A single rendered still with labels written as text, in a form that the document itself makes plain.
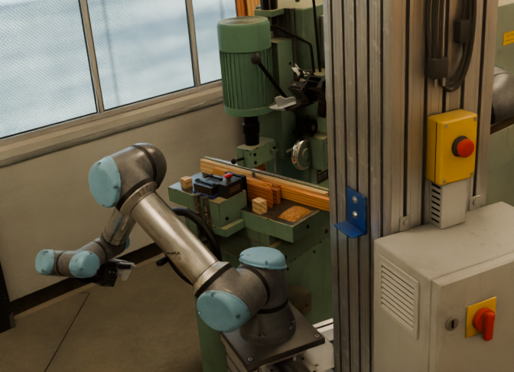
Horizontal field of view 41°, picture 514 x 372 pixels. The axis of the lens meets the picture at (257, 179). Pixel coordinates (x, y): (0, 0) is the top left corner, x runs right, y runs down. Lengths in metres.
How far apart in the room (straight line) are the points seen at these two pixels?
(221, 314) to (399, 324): 0.44
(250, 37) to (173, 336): 1.62
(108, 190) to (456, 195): 0.82
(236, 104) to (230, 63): 0.14
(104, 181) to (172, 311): 1.87
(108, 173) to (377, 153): 0.66
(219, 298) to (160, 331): 1.78
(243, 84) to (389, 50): 1.04
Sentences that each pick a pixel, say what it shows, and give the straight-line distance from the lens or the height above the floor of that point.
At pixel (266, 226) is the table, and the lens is 2.29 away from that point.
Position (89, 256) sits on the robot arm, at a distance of 2.03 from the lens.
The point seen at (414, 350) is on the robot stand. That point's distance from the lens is 1.42.
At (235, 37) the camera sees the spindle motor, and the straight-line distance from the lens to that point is 2.26.
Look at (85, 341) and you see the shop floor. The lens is 3.43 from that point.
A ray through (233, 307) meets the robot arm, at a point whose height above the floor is 1.01.
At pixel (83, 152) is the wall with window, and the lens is 3.60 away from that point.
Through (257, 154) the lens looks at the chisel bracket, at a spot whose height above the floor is 1.05.
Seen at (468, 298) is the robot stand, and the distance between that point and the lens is 1.34.
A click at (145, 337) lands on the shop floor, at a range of 3.37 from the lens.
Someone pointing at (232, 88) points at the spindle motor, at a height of 1.30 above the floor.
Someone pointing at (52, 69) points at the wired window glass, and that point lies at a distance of 3.54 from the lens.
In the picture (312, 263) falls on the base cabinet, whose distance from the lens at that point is 2.51.
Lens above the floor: 1.89
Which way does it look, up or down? 22 degrees down
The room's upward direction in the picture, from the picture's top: 4 degrees counter-clockwise
